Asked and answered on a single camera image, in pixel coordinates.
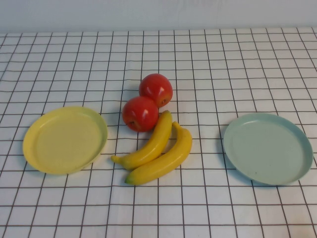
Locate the red apple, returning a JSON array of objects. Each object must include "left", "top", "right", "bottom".
[
  {"left": 138, "top": 73, "right": 173, "bottom": 108},
  {"left": 122, "top": 96, "right": 159, "bottom": 132}
]

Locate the yellow banana with green tip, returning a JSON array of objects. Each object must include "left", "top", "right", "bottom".
[{"left": 124, "top": 121, "right": 193, "bottom": 185}]

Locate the yellow round plate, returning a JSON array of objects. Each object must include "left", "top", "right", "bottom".
[{"left": 22, "top": 106, "right": 109, "bottom": 176}]

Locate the light green round plate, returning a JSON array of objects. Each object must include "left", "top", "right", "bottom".
[{"left": 223, "top": 113, "right": 314, "bottom": 186}]

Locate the white grid-checked tablecloth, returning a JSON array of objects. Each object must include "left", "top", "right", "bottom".
[{"left": 0, "top": 26, "right": 317, "bottom": 238}]

